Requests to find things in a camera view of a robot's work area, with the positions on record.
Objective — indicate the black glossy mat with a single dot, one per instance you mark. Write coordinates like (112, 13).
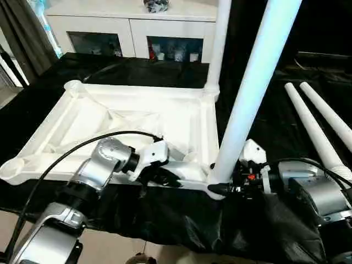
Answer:
(178, 214)

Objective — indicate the black bundle on cabinet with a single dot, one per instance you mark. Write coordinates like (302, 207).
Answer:
(155, 5)

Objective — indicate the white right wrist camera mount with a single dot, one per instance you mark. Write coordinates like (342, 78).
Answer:
(253, 149)

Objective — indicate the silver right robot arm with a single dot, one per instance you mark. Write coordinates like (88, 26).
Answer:
(321, 192)

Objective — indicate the light blue plastic wrap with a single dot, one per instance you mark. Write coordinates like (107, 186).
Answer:
(48, 27)

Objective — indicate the white plastic table top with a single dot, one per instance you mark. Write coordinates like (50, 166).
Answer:
(137, 101)

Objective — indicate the white plastic table leg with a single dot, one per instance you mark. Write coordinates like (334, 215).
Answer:
(308, 123)
(261, 68)
(220, 41)
(325, 110)

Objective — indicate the grey curtain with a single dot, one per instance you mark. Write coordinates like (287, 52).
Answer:
(22, 35)

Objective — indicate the white cabinet with glass doors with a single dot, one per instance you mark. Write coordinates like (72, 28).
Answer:
(123, 27)

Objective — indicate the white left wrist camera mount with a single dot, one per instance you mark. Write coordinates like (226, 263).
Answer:
(154, 154)

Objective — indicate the dark robot torso part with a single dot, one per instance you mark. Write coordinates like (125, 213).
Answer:
(141, 259)

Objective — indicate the long black bar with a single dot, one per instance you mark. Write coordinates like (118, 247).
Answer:
(324, 54)

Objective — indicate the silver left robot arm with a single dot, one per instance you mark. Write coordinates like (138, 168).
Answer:
(104, 159)

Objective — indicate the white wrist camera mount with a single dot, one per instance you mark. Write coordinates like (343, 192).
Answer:
(253, 149)
(154, 154)

